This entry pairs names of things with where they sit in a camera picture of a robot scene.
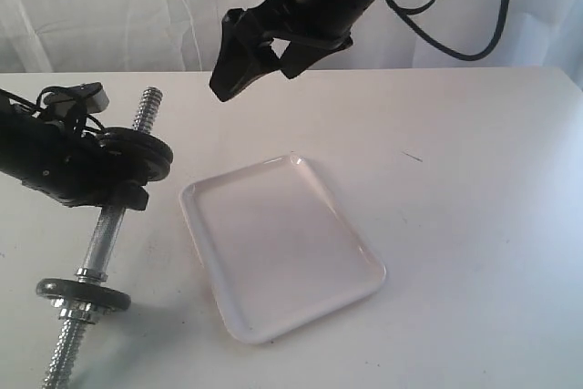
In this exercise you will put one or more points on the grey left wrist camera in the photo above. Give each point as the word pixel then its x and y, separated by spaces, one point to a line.
pixel 92 97

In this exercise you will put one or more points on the chrome threaded dumbbell bar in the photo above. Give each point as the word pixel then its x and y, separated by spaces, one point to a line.
pixel 94 266

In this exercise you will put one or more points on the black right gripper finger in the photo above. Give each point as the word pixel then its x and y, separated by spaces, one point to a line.
pixel 246 54
pixel 297 57

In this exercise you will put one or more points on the white backdrop curtain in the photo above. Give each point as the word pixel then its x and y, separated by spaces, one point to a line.
pixel 184 35

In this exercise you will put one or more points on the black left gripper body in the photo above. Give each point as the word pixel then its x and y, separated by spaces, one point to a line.
pixel 72 170

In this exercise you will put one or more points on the black weight plate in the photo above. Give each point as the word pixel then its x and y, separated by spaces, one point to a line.
pixel 151 165
pixel 54 288
pixel 117 136

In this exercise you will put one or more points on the chrome spinlock collar nut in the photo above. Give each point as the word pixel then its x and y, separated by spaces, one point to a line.
pixel 90 316

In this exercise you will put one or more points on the white rectangular plastic tray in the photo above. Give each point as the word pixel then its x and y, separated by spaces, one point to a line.
pixel 277 247

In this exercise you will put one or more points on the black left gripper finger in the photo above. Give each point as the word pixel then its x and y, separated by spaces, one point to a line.
pixel 129 195

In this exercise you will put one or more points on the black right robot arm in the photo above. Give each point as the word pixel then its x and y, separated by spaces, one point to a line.
pixel 280 35

